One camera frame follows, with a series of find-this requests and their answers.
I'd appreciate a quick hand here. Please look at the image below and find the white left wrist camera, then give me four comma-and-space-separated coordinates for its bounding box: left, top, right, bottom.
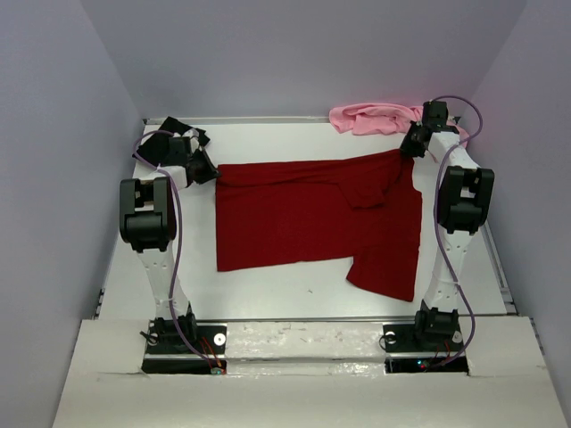
183, 128, 200, 146

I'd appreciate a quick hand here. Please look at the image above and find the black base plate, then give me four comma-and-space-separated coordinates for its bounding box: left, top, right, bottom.
378, 323, 468, 375
139, 323, 228, 375

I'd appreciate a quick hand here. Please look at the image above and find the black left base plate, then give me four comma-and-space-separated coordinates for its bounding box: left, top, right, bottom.
139, 323, 228, 375

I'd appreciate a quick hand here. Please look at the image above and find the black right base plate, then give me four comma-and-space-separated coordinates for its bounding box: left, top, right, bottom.
378, 323, 468, 375

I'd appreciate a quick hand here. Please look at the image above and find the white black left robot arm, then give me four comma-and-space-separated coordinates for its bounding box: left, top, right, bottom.
119, 130, 220, 362

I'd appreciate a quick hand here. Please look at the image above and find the red t shirt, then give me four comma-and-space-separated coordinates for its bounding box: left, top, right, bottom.
215, 150, 423, 302

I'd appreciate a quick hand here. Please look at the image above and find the pink t shirt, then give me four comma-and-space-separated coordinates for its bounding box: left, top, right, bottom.
328, 102, 471, 148

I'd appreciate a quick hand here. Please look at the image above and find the black folded t shirt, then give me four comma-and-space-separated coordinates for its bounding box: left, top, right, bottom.
137, 116, 211, 167

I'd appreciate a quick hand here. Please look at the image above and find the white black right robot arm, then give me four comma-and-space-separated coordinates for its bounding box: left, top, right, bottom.
400, 95, 495, 350

